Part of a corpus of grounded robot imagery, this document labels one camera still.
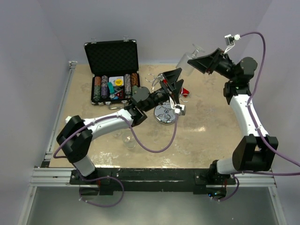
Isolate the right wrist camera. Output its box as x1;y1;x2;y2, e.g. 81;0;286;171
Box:
224;34;240;54

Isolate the triangular all in marker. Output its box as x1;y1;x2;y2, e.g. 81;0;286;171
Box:
115;90;124;99

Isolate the aluminium frame rail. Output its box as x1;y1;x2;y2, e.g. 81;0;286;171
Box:
30;61;77;187

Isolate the yellow big blind button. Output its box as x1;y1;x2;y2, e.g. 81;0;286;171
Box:
114;79;123;86

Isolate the red glitter bottle stopper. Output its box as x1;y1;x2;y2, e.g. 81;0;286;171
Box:
180;87;190;98

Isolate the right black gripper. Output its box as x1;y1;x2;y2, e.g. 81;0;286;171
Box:
188;48;237;82

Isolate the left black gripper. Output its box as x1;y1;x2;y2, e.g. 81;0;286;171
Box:
143;68;184;113

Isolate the teal plastic piece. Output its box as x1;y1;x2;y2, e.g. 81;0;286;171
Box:
107;82;115;95

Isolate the chrome wine glass rack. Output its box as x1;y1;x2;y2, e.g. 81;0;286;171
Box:
143;74;176;125

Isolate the playing card deck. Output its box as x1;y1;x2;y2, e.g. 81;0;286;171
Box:
108;76;124;87

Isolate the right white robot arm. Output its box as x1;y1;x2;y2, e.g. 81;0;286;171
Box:
188;48;278;184

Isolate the black poker chip case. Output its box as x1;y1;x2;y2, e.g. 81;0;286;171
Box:
84;39;140;109

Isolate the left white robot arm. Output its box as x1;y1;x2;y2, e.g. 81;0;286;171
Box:
56;68;186;184

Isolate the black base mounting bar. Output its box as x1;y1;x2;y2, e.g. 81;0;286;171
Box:
70;168;236;196

